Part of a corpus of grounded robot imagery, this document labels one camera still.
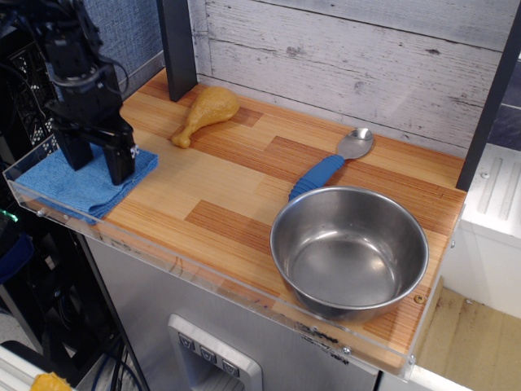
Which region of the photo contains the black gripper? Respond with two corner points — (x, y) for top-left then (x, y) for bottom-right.
(49, 63), (137, 186)

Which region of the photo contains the blue cloth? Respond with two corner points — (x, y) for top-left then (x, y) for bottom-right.
(15, 144), (159, 225)

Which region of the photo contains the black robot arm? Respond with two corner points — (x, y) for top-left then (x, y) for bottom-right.
(1, 1), (138, 185)

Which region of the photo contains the black plastic crate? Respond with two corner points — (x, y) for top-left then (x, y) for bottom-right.
(2, 44), (56, 146)

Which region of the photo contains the yellow toy chicken drumstick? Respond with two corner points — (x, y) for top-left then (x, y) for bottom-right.
(170, 86), (240, 148)

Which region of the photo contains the silver cabinet with buttons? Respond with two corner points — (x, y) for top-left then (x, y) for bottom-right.
(86, 239), (379, 390)

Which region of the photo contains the clear acrylic table guard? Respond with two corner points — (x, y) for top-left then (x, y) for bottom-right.
(2, 52), (444, 383)

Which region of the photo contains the yellow object at bottom left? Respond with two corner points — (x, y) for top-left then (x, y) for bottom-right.
(29, 372), (72, 391)

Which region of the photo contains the stainless steel bowl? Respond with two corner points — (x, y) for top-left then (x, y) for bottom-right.
(270, 187), (429, 323)

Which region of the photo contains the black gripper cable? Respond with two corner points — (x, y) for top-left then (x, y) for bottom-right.
(97, 56), (129, 90)

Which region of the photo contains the dark grey left post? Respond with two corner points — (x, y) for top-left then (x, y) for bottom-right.
(156, 0), (198, 102)

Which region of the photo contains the dark grey post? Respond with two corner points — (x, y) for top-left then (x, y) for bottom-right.
(156, 0), (198, 102)
(456, 2), (520, 191)

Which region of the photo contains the spoon with blue handle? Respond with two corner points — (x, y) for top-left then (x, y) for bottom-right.
(288, 128), (374, 201)

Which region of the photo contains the dark grey right post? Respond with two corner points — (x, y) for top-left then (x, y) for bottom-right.
(456, 2), (520, 191)

